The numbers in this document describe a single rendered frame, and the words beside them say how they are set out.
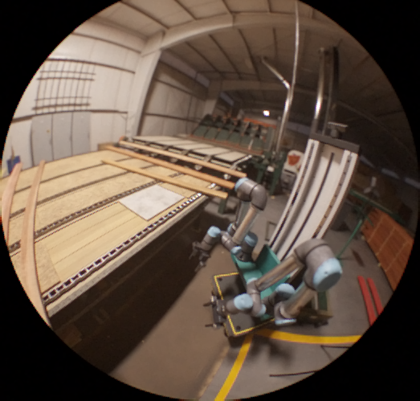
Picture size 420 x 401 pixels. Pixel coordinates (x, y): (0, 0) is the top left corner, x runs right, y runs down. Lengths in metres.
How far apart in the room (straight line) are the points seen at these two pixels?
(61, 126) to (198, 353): 6.51
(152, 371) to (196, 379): 0.37
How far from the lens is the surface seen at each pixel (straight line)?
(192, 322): 1.69
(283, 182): 5.88
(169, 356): 1.63
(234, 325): 1.43
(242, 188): 0.96
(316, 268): 0.58
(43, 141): 6.16
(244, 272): 1.21
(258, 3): 6.68
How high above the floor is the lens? 1.64
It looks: 23 degrees down
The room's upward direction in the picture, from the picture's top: 12 degrees clockwise
